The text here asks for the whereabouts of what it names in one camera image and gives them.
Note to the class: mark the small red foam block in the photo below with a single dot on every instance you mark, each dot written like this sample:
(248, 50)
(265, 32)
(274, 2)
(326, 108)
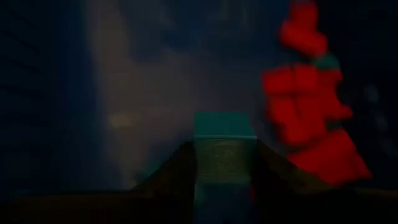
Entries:
(332, 158)

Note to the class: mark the red foam cylinder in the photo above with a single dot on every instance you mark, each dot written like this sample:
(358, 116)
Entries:
(303, 34)

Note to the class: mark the large blue plastic bin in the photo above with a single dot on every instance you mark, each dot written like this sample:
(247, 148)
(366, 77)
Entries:
(140, 77)

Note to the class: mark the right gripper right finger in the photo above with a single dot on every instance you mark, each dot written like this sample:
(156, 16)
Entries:
(311, 208)

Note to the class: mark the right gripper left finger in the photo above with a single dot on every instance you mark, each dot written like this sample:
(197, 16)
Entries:
(93, 208)

